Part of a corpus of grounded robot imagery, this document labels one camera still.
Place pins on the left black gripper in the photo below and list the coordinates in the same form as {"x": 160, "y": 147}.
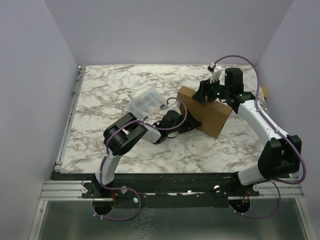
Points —
{"x": 189, "y": 123}

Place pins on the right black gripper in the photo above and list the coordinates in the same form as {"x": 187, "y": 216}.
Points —
{"x": 204, "y": 89}

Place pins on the brown cardboard box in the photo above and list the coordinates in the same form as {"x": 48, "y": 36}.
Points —
{"x": 212, "y": 115}

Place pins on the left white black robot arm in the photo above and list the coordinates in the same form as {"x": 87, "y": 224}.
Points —
{"x": 125, "y": 133}

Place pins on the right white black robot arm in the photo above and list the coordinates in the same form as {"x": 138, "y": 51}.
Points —
{"x": 280, "y": 155}

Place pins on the clear plastic screw organizer box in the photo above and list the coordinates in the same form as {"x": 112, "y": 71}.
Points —
{"x": 146, "y": 104}

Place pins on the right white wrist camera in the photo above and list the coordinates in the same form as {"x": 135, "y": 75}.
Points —
{"x": 215, "y": 70}

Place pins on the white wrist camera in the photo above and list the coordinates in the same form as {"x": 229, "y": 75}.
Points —
{"x": 176, "y": 106}
{"x": 215, "y": 70}

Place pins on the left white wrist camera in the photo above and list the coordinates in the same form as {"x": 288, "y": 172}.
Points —
{"x": 176, "y": 106}

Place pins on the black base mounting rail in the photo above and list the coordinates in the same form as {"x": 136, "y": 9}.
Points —
{"x": 169, "y": 190}

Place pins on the aluminium extrusion frame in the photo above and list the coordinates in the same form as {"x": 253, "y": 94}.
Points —
{"x": 42, "y": 204}

